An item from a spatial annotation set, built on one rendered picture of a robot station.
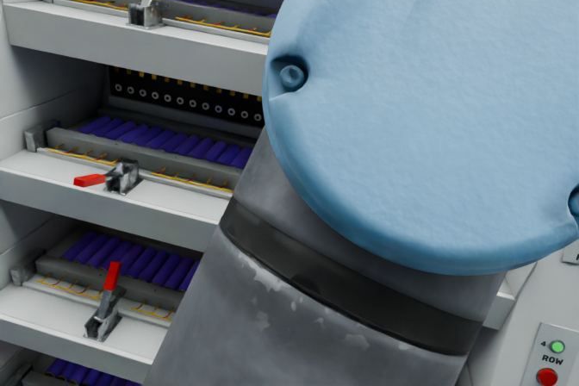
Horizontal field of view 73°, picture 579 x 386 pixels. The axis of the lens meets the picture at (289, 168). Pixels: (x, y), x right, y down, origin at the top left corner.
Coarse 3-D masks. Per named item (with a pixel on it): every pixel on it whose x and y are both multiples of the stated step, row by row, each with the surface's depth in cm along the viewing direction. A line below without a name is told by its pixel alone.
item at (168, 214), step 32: (64, 96) 55; (0, 128) 46; (32, 128) 50; (64, 128) 57; (224, 128) 59; (256, 128) 58; (0, 160) 47; (32, 160) 48; (64, 160) 50; (0, 192) 48; (32, 192) 46; (64, 192) 45; (96, 192) 45; (128, 192) 45; (160, 192) 46; (192, 192) 47; (128, 224) 45; (160, 224) 44; (192, 224) 43; (512, 288) 40
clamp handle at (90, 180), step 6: (120, 168) 45; (96, 174) 41; (108, 174) 43; (114, 174) 44; (120, 174) 44; (78, 180) 38; (84, 180) 38; (90, 180) 39; (96, 180) 40; (102, 180) 41; (78, 186) 38; (84, 186) 38
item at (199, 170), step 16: (48, 144) 52; (64, 144) 51; (80, 144) 50; (96, 144) 50; (112, 144) 50; (128, 144) 51; (96, 160) 49; (112, 160) 51; (144, 160) 50; (160, 160) 49; (176, 160) 49; (192, 160) 49; (160, 176) 48; (176, 176) 48; (192, 176) 49; (208, 176) 49; (224, 176) 48
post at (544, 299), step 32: (544, 288) 38; (576, 288) 38; (512, 320) 39; (544, 320) 38; (576, 320) 38; (480, 352) 44; (512, 352) 39; (480, 384) 42; (512, 384) 40; (576, 384) 39
